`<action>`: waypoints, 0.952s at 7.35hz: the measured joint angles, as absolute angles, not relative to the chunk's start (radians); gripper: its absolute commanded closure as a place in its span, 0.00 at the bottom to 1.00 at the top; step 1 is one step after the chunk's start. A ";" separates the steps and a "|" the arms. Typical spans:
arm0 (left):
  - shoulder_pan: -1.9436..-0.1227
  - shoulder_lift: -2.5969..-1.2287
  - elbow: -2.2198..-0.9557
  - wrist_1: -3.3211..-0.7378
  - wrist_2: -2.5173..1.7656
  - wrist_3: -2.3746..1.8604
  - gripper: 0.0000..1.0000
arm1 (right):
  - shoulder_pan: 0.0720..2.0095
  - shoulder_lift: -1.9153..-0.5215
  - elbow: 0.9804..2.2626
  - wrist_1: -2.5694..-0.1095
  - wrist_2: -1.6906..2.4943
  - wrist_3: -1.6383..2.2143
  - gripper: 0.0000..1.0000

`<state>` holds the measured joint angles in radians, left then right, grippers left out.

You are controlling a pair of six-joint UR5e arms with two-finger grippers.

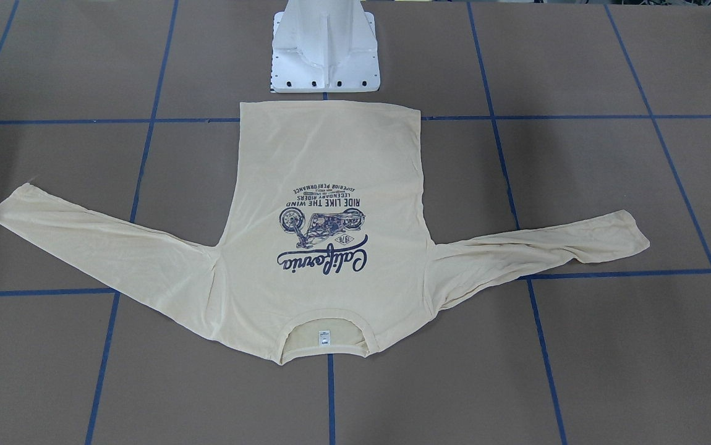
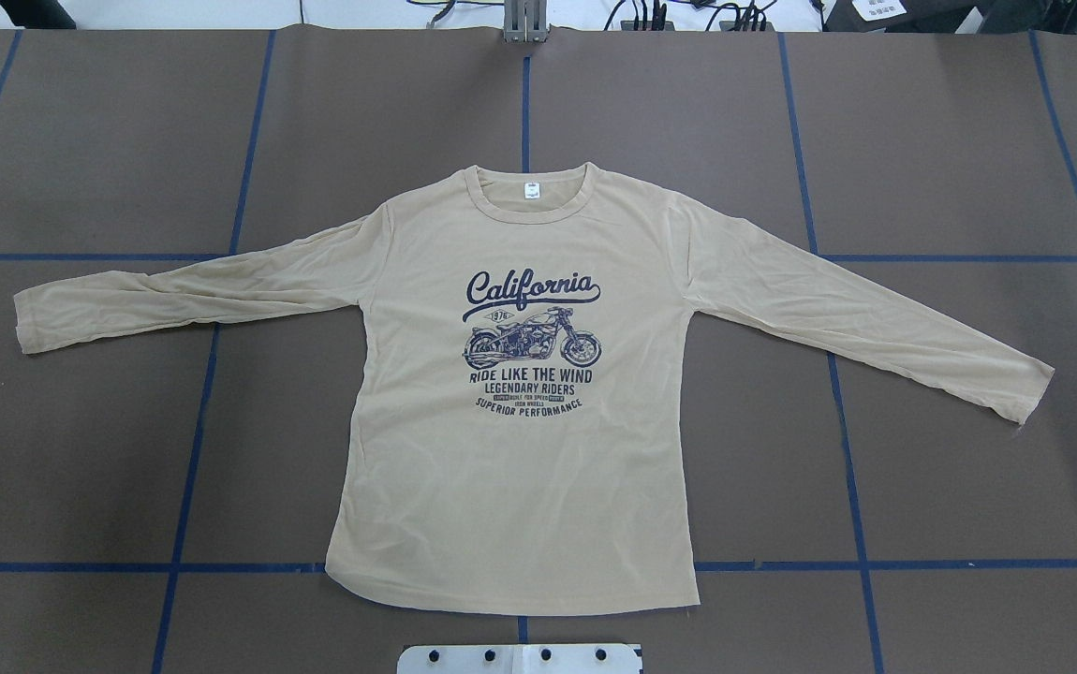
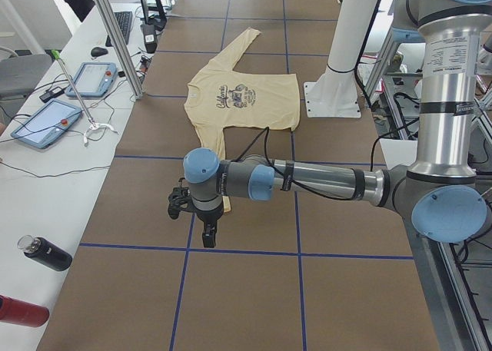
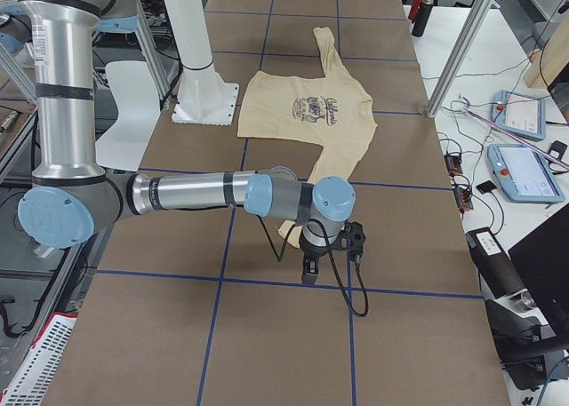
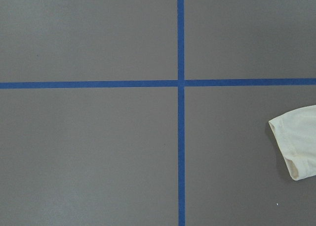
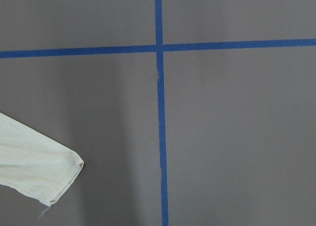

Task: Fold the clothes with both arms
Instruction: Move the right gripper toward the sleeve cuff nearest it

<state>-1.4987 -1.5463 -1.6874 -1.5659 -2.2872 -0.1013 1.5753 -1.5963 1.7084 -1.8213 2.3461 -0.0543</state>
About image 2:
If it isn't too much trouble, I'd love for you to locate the beige long-sleeve printed shirt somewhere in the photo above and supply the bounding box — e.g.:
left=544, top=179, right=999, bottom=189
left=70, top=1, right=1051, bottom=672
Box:
left=13, top=165, right=1054, bottom=617

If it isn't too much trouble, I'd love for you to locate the black device with label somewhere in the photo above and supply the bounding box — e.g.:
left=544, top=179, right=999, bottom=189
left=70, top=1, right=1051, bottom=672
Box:
left=822, top=1, right=1077, bottom=36

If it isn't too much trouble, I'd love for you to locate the grey aluminium frame post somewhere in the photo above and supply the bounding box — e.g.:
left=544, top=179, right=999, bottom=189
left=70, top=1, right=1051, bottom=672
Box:
left=503, top=0, right=550, bottom=44

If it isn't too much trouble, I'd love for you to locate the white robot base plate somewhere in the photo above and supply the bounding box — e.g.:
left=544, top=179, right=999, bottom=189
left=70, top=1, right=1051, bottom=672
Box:
left=396, top=643, right=644, bottom=673

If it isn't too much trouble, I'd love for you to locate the black cable bundle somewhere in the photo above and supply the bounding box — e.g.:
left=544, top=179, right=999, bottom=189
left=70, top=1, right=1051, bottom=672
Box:
left=602, top=0, right=778, bottom=33

